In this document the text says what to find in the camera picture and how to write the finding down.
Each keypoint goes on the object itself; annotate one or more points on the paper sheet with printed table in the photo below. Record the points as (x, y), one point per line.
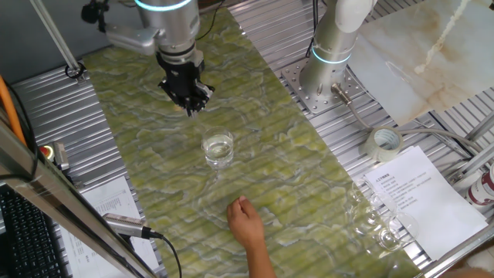
(112, 199)

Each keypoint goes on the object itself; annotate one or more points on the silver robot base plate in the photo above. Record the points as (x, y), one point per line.
(305, 98)

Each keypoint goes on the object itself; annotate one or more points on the shiny metal frame bar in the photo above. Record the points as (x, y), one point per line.
(58, 197)

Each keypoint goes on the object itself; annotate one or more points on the aluminium frame profile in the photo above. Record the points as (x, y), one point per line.
(476, 158)
(469, 243)

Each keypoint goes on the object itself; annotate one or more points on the paper sheet with text lines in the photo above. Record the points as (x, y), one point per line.
(432, 208)

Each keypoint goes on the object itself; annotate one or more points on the clear glass stirring rod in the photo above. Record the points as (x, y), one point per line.
(195, 119)

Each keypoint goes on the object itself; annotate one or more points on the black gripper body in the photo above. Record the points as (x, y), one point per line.
(181, 77)

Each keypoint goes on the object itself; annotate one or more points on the green marble pattern mat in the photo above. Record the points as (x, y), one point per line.
(173, 173)

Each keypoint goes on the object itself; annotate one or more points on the slim aluminium pole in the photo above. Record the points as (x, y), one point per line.
(54, 32)

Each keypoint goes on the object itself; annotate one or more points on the empty glass beaker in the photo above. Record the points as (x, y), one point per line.
(361, 191)
(382, 208)
(399, 231)

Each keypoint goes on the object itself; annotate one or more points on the beige marble pattern sheet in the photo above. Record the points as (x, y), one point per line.
(424, 58)

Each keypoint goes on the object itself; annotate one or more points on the person's bare forearm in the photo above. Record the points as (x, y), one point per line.
(260, 262)

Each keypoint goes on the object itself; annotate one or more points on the silver ribbed camera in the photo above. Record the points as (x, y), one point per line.
(123, 224)

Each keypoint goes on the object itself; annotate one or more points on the black keyboard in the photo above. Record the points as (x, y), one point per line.
(27, 239)

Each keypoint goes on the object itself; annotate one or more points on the glass beaker with water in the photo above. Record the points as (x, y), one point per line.
(218, 154)

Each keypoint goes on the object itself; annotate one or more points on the white tape roll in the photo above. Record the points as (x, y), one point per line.
(372, 148)

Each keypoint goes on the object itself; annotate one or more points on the red emergency stop button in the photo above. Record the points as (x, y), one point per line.
(48, 152)

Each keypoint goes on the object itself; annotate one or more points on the person's bare hand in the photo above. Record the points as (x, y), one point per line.
(245, 224)

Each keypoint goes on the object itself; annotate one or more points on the red white can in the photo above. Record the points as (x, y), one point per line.
(482, 191)

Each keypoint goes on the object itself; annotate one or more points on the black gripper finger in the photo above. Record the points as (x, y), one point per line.
(201, 103)
(186, 107)

